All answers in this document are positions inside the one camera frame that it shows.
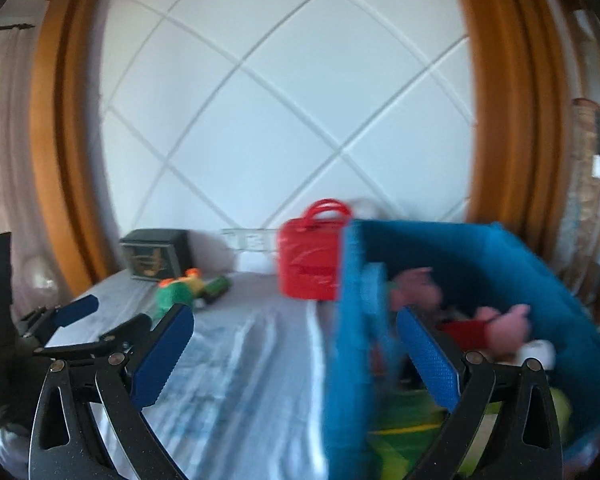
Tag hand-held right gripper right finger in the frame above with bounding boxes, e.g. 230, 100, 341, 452
396, 304, 565, 480

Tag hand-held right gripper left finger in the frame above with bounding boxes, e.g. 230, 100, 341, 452
28, 302, 196, 480

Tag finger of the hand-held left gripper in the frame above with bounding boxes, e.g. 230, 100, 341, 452
32, 312, 153, 359
17, 294, 101, 346

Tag pink plush pig blue dress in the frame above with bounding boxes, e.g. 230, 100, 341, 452
392, 267, 443, 311

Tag blue felt storage bin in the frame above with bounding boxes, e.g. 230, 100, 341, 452
325, 219, 600, 480

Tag desktop with striped cloth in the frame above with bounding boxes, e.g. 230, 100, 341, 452
0, 270, 341, 480

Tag green orange toy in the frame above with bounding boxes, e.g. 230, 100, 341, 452
156, 268, 206, 318

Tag green yellow toy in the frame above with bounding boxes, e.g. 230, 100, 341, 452
367, 392, 481, 480

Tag pink plush pig red dress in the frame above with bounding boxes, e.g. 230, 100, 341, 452
440, 304, 533, 356

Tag black box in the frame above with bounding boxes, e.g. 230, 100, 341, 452
119, 228, 190, 282

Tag yellow-green ball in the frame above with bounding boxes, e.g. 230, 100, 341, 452
550, 390, 573, 441

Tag clear plastic container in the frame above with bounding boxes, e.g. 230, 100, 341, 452
221, 227, 281, 252

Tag red toy handbag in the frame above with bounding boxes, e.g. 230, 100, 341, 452
277, 199, 353, 303

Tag pale curtain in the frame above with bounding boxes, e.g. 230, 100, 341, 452
0, 25, 51, 306

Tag woven patterned hanging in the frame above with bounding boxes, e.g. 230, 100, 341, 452
565, 97, 600, 286

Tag orange wooden wall trim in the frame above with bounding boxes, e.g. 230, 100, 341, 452
447, 0, 576, 261
30, 0, 131, 286

